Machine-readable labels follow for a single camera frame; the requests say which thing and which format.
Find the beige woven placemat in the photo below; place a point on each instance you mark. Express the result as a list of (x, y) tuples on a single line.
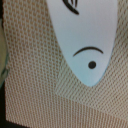
[(42, 92)]

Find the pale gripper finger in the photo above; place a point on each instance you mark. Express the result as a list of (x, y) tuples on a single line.
[(4, 56)]

